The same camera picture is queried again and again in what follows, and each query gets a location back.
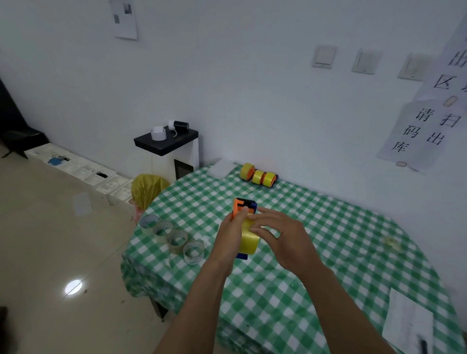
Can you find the white paper sheet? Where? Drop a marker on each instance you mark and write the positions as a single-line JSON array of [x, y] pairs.
[[405, 324]]

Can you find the row of white boxes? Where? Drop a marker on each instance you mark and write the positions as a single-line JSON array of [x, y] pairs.
[[80, 169]]

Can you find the white cabinet with black top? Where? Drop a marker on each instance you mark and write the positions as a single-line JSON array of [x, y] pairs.
[[166, 144]]

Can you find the white foam pad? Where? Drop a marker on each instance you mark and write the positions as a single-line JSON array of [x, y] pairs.
[[222, 168]]

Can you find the black pen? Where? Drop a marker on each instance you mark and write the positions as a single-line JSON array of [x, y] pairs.
[[423, 346]]

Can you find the short yellow tape roll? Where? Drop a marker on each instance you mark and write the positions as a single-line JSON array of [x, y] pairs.
[[257, 177]]

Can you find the dark table leg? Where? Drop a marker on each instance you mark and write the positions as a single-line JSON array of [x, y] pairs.
[[159, 308]]

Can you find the yellow plastic bag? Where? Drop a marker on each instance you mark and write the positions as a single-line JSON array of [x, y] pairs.
[[147, 189]]

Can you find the pink plastic bag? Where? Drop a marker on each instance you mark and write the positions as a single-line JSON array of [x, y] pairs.
[[138, 215]]

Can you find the white paper wall sign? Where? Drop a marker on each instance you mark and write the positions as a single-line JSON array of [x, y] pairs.
[[412, 149], [445, 65]]

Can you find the white wall switch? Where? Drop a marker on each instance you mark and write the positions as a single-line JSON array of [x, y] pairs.
[[366, 61], [324, 56], [414, 66]]

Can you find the white printed tape roll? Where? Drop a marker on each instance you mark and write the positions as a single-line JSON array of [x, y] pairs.
[[191, 257]]

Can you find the brown tape roll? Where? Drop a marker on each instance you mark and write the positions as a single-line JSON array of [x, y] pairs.
[[176, 248]]

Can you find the blue object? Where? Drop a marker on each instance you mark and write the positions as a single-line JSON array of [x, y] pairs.
[[54, 161]]

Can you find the person's right forearm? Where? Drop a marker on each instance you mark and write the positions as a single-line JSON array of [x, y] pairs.
[[350, 317]]

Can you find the person's left forearm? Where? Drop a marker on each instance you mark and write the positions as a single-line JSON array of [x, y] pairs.
[[193, 317]]

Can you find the green checkered tablecloth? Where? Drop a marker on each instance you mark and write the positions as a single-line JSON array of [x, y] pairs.
[[328, 233]]

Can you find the person's right hand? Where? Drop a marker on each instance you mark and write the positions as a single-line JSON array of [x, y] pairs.
[[292, 244]]

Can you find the person's left hand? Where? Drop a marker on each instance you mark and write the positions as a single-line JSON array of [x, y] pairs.
[[228, 244]]

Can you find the beige tape roll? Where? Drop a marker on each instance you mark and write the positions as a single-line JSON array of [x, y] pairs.
[[160, 235]]

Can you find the white printed wall paper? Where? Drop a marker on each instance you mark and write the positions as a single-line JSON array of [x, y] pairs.
[[126, 25]]

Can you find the tall yellow tape roll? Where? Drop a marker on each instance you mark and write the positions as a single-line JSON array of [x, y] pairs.
[[269, 179]]

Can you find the black chair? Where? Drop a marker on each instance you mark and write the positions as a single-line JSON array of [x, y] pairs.
[[16, 131]]

